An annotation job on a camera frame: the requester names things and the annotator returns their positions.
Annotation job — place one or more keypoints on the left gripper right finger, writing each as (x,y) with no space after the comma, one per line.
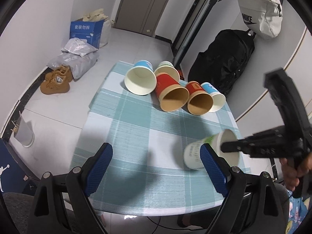
(251,203)

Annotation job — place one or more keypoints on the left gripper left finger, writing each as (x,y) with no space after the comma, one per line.
(49,214)

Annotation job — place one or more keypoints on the small blue paper cup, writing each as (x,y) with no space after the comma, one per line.
(218,98)

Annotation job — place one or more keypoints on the small red paper cup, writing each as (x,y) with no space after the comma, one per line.
(199,102)

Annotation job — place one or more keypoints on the large red paper cup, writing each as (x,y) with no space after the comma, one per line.
(170,93)

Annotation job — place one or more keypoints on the large blue paper cup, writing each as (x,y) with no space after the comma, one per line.
(141,79)

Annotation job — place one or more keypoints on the rear white green paper cup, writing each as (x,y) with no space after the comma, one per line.
(167,67)

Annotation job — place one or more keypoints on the right hand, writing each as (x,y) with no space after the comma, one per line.
(291,175)

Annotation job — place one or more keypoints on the blue Jordan shoe box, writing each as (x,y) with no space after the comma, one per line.
(13,178)

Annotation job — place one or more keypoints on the white waste bin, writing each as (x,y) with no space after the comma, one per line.
(23,133)

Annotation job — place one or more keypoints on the teal plaid tablecloth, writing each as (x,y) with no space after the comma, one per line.
(147,175)

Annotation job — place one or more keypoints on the black backpack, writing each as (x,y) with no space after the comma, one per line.
(225,59)

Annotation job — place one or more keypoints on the near brown suede shoe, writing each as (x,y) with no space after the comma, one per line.
(55,85)

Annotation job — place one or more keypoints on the brown suede shoe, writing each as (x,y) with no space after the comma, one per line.
(55,85)
(63,71)

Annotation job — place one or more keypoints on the white Nike waist bag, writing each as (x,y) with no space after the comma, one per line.
(263,17)

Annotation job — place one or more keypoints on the far brown suede shoe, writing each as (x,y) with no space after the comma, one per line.
(63,71)

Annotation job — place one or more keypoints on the lower grey plastic parcel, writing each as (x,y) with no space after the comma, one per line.
(77,64)

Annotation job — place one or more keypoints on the grey plastic parcel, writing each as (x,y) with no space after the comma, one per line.
(78,47)
(77,64)

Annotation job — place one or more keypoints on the upper grey plastic parcel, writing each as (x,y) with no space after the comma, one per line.
(78,47)

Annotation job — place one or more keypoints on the black metal rack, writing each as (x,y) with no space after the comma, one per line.
(190,28)

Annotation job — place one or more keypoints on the blue cardboard box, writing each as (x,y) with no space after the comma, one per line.
(88,31)

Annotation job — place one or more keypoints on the beige tote bag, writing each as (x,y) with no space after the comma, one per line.
(97,16)

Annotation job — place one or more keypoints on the grey brown door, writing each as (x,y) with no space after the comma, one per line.
(140,16)

